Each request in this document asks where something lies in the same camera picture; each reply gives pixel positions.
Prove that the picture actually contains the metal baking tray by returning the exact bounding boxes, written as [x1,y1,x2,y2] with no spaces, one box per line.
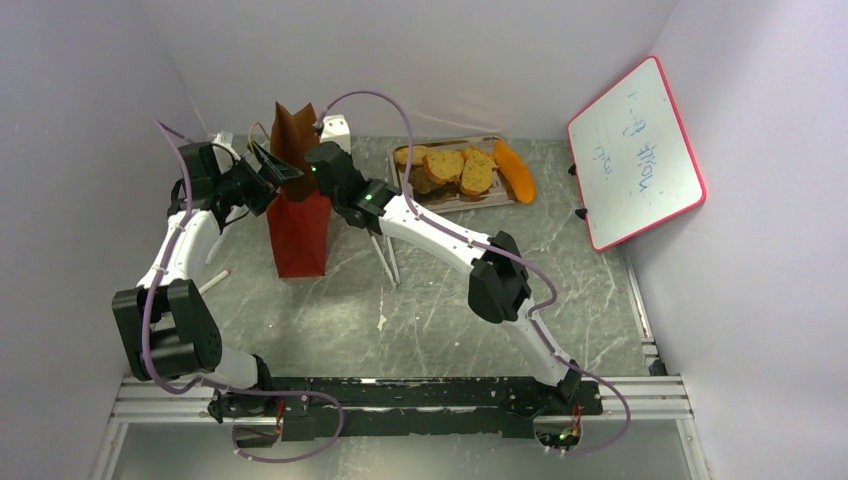
[411,135,519,213]

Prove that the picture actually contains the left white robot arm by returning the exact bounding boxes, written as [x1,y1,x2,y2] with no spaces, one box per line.
[111,142,303,416]

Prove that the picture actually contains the speckled fake toast slice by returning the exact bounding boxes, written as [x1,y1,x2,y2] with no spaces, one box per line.
[460,155,497,196]

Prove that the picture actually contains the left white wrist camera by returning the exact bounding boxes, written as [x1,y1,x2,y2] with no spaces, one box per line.
[212,131,237,155]

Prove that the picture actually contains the yellow fake bread slice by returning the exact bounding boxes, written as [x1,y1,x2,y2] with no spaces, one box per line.
[460,146,488,160]

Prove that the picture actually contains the brown fake bear cookie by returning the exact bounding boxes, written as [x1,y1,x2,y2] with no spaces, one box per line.
[408,166,443,195]

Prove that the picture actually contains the tan fake bread roll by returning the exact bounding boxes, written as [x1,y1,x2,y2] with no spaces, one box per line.
[394,145,429,166]

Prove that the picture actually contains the red framed whiteboard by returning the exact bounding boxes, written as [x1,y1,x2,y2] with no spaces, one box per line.
[566,56,707,252]

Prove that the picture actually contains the aluminium rail frame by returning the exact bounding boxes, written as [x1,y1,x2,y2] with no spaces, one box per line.
[112,249,713,479]

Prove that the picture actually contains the orange fake bread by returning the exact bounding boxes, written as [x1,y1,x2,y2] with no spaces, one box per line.
[493,140,537,204]

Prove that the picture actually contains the red brown paper bag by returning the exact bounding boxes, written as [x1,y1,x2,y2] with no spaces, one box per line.
[265,103,332,278]

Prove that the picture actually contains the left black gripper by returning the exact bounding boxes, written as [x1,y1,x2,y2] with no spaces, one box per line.
[214,143,303,217]

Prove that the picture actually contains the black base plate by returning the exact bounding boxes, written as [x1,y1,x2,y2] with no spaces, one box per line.
[206,376,603,446]

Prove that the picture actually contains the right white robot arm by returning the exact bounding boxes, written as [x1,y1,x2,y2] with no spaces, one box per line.
[306,142,581,414]

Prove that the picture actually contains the metal tongs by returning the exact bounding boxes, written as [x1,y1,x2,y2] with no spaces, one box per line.
[368,232,401,289]

